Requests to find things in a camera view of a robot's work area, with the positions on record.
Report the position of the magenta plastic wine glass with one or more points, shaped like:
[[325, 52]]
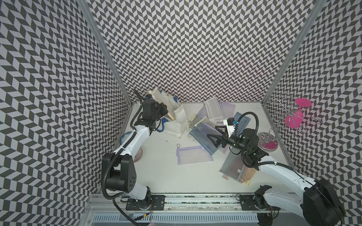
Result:
[[295, 116]]

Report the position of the dark blue flat pouch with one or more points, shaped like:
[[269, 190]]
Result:
[[242, 123]]

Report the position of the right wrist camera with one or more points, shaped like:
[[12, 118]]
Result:
[[230, 126]]

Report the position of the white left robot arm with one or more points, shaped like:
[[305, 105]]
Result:
[[118, 173]]

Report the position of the yellow trim mesh pouch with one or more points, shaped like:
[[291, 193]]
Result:
[[161, 98]]

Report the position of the white canvas bag blue handles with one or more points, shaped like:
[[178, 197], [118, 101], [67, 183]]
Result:
[[176, 121]]

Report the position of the pink glass dish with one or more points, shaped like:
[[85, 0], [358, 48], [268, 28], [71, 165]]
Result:
[[138, 155]]

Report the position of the silver wire glass rack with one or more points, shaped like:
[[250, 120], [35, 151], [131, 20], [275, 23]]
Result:
[[286, 104]]

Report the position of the lilac mesh pouch rear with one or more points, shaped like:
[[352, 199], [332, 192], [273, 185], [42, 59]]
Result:
[[227, 110]]

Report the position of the blue mesh pouch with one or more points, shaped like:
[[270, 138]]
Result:
[[200, 133]]

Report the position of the white mesh pencil pouch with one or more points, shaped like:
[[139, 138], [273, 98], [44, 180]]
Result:
[[213, 110]]

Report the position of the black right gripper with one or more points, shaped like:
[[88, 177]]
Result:
[[224, 138]]

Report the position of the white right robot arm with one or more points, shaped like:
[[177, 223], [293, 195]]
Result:
[[314, 200]]

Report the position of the purple mesh pouch bottom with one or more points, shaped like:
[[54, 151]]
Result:
[[193, 155]]

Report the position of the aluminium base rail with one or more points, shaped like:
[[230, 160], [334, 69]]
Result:
[[215, 202]]

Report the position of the grey mesh pouch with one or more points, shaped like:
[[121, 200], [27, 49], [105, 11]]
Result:
[[233, 167]]

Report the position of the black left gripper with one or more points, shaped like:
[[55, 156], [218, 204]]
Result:
[[162, 107]]

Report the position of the blue patterned ceramic bowl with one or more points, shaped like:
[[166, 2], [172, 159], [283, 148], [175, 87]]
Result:
[[124, 137]]

